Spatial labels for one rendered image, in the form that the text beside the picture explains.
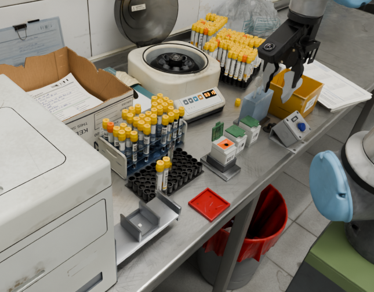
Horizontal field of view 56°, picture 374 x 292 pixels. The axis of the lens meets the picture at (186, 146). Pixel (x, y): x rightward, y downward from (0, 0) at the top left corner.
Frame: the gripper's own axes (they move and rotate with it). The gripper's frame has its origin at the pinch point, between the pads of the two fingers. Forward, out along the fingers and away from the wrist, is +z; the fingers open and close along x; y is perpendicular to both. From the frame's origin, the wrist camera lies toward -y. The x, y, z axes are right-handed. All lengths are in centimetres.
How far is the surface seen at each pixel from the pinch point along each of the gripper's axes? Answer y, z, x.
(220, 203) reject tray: -24.7, 15.9, -9.9
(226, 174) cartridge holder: -17.9, 14.6, -4.9
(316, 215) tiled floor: 81, 102, -2
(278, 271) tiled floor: 35, 102, -11
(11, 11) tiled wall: -43, -8, 53
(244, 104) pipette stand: 0.2, 7.5, 7.6
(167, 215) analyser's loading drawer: -38.5, 12.4, -7.9
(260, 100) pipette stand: 3.0, 5.6, 5.0
